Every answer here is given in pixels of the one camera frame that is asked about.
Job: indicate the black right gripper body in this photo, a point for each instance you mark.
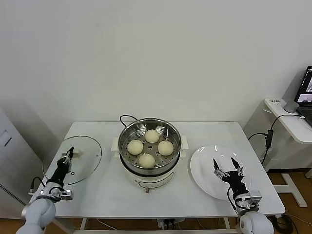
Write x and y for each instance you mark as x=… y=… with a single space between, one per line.
x=236 y=182

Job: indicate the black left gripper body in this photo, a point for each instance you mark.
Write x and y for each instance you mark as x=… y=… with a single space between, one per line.
x=61 y=174

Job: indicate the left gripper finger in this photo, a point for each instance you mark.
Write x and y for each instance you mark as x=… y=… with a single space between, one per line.
x=61 y=161
x=69 y=159

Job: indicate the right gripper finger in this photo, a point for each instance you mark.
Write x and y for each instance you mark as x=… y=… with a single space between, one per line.
x=239 y=170
x=220 y=173

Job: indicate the round glass pot lid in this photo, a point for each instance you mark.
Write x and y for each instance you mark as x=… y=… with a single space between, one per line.
x=85 y=156

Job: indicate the white steamed baozi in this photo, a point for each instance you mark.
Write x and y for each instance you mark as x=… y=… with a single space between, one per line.
x=152 y=136
x=135 y=147
x=165 y=148
x=146 y=161

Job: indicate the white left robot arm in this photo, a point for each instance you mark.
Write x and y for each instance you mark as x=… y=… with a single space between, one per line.
x=39 y=212

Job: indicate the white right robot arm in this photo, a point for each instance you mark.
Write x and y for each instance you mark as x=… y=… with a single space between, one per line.
x=253 y=224

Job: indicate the white round plate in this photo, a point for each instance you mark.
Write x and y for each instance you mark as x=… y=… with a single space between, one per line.
x=204 y=175

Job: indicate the white cabinet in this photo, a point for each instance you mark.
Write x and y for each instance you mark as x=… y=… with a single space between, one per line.
x=14 y=158

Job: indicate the white side desk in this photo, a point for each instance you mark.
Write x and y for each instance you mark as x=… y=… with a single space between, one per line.
x=292 y=129

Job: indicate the cream electric cooker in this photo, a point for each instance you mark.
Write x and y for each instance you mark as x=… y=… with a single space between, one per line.
x=148 y=181

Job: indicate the white power strip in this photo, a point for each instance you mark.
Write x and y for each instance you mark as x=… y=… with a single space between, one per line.
x=162 y=223

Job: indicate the grey cylindrical speaker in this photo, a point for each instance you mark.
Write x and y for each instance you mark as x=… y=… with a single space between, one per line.
x=291 y=107

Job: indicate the black open laptop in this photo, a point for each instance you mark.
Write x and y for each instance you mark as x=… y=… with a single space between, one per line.
x=306 y=85

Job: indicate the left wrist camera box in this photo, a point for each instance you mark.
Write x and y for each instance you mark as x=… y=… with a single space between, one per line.
x=65 y=195

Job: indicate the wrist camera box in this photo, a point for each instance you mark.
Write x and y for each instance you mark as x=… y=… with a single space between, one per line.
x=65 y=195
x=254 y=198

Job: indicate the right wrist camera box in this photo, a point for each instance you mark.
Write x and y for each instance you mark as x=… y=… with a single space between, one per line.
x=254 y=198

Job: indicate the white table frame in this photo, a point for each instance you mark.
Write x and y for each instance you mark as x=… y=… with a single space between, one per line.
x=227 y=223

